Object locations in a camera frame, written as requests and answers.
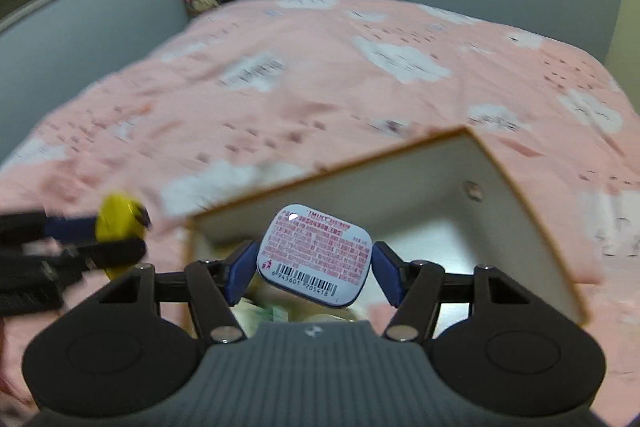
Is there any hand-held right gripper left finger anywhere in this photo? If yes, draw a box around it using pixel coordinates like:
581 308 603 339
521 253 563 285
107 239 261 344

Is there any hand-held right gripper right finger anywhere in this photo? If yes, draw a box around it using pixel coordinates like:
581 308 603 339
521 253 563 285
372 241 532 344

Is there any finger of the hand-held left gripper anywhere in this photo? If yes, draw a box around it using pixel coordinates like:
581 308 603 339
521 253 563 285
0 210 103 246
47 239 149 282

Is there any yellow round toy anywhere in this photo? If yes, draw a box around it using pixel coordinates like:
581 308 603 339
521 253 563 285
95 191 152 244

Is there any rounded square mint tin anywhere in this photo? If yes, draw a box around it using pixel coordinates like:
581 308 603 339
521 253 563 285
256 203 375 308

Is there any orange cardboard box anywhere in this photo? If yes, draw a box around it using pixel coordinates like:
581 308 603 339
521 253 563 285
182 127 592 341

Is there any pink printed blanket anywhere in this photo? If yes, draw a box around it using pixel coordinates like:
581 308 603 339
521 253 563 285
0 0 640 414

